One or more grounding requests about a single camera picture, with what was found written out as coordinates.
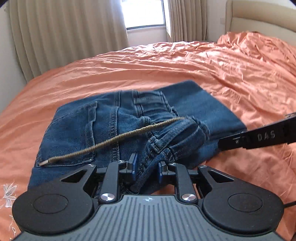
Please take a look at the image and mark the window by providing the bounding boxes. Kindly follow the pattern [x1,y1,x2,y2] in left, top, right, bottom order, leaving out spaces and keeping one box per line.
[120,0,172,32]

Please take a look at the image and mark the narrow beige curtain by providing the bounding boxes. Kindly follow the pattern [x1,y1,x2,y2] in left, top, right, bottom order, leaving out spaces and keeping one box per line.
[166,0,209,43]

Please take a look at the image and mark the blue denim pants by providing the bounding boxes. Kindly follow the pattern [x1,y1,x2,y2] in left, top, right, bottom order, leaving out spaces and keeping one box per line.
[28,80,248,202]

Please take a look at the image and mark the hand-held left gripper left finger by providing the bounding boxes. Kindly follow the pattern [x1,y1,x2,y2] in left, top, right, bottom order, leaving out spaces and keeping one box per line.
[60,152,138,204]

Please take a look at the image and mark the wide beige curtain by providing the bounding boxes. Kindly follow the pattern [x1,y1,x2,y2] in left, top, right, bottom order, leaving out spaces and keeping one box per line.
[8,0,129,80]

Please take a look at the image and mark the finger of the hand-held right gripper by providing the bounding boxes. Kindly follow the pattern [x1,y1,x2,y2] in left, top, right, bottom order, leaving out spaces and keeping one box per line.
[217,112,296,151]

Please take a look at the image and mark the orange bed sheet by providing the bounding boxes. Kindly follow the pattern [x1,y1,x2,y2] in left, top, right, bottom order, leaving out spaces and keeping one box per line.
[0,31,296,241]

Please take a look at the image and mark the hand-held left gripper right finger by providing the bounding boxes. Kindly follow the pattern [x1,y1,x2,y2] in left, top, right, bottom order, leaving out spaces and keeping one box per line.
[158,161,234,204]

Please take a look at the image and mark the beige padded headboard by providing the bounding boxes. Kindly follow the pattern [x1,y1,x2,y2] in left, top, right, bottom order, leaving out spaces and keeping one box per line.
[225,0,296,45]

